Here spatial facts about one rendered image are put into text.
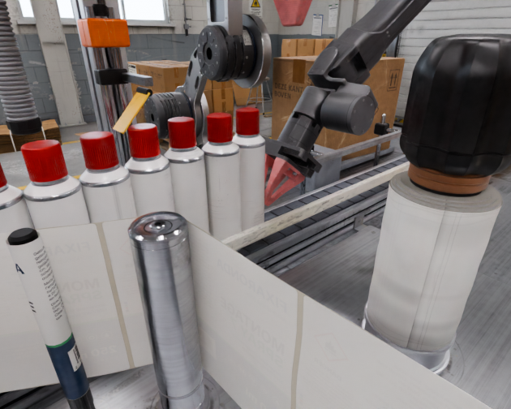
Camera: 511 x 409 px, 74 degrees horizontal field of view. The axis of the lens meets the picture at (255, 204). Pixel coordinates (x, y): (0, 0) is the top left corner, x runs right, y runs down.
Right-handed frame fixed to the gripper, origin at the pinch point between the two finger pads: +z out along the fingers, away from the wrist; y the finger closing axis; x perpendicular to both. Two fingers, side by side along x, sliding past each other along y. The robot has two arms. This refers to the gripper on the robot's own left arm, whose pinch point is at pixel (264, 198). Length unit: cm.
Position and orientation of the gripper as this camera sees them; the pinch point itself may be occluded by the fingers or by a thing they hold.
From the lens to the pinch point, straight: 56.6
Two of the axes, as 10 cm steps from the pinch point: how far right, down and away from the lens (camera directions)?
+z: -4.8, 8.8, -0.1
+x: 6.0, 3.3, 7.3
